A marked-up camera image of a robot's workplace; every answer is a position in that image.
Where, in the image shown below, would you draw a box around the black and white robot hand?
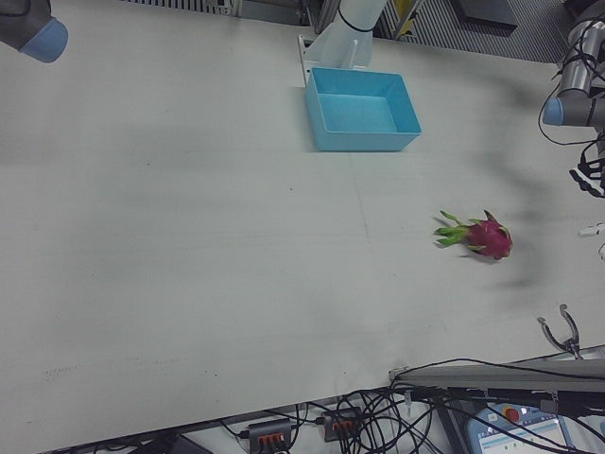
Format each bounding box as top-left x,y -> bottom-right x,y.
568,160 -> 605,262

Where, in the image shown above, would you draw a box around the pink dragon fruit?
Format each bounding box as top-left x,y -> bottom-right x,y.
433,209 -> 514,261

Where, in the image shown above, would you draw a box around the metal double hook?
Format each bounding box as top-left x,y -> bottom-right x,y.
536,303 -> 583,361

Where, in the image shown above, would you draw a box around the teach pendant with red button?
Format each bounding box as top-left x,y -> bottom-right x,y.
465,401 -> 580,454

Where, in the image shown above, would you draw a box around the blue plastic bin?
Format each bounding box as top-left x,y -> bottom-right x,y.
304,66 -> 423,153

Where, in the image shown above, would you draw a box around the grey hub with orange plugs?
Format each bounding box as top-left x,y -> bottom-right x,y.
315,405 -> 365,443
237,417 -> 295,450

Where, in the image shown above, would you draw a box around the grey aluminium rail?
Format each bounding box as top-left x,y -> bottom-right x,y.
388,345 -> 605,393

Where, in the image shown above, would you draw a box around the white robot pedestal cover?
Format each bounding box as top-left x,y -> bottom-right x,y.
304,0 -> 388,70

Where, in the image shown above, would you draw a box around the black cable tangle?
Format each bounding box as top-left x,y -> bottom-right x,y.
215,358 -> 605,454

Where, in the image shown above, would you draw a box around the white metal bracket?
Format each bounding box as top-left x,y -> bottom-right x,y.
296,33 -> 315,89

